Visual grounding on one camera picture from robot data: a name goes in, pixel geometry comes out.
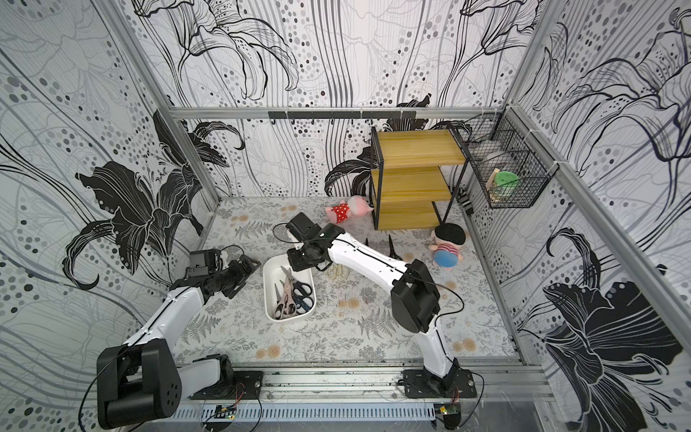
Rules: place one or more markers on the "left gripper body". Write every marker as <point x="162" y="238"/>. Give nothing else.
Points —
<point x="228" y="279"/>

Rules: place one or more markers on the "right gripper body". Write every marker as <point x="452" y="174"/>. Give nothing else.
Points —
<point x="297" y="259"/>

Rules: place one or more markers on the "white plastic storage box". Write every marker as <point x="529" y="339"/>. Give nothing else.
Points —
<point x="273" y="278"/>

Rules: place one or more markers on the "pink kitchen scissors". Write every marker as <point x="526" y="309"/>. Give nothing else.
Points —
<point x="285" y="306"/>

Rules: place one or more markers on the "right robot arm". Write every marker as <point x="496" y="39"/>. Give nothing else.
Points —
<point x="414" y="295"/>

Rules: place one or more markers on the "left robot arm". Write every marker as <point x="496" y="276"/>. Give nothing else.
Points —
<point x="139" y="380"/>

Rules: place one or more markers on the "black small scissors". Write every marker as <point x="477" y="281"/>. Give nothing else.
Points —
<point x="303" y="297"/>

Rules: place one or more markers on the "pink plush pig toy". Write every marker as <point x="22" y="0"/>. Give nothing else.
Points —
<point x="355" y="206"/>

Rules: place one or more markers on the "black haired plush doll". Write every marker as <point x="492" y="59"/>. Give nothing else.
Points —
<point x="448" y="239"/>

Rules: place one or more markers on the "green round item in basket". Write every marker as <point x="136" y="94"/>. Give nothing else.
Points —
<point x="505" y="184"/>

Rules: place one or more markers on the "wooden shelf black frame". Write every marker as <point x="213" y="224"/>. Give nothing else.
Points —
<point x="407" y="180"/>

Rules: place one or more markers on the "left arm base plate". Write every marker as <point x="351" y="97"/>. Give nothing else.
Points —
<point x="244" y="385"/>

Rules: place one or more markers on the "black hook rail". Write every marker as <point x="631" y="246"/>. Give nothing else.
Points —
<point x="350" y="114"/>

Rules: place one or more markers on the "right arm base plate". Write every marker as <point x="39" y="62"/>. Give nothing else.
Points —
<point x="421" y="384"/>

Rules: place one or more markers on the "white cable duct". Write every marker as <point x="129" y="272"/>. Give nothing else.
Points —
<point x="314" y="412"/>

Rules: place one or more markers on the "black wire basket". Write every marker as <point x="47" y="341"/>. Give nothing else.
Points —
<point x="494" y="142"/>

